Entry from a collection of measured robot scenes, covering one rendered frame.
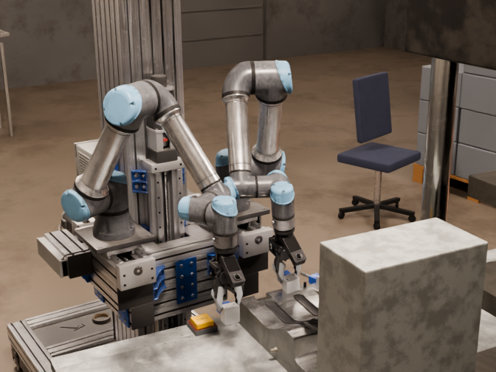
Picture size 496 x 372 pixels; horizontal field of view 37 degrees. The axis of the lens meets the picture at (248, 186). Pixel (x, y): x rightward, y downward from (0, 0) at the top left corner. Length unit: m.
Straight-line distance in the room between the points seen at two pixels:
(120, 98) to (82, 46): 9.24
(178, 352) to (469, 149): 4.19
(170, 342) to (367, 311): 1.17
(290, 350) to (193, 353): 0.33
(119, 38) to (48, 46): 8.63
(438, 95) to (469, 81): 4.45
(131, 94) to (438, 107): 0.98
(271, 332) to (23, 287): 2.73
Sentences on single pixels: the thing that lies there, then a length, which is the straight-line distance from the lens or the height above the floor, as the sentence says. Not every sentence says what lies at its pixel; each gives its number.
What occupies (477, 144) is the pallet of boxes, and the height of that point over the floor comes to 0.47.
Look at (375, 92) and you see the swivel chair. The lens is 5.77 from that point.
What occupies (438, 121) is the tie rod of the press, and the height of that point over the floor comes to 1.66.
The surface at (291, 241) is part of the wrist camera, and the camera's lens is 2.48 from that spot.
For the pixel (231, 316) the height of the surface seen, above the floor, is 0.93.
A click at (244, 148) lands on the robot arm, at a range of 2.52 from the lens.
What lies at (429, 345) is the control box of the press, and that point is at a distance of 1.58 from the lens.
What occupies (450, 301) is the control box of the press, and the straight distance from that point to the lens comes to 1.57.
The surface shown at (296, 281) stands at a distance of 2.58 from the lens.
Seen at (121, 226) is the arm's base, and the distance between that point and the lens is 2.68.
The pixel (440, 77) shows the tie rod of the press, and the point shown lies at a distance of 1.71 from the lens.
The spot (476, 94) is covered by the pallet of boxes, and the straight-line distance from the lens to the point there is 6.13.
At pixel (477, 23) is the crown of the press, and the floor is 1.89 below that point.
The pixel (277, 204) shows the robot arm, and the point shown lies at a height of 1.23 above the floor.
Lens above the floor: 2.06
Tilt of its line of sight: 19 degrees down
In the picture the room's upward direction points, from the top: straight up
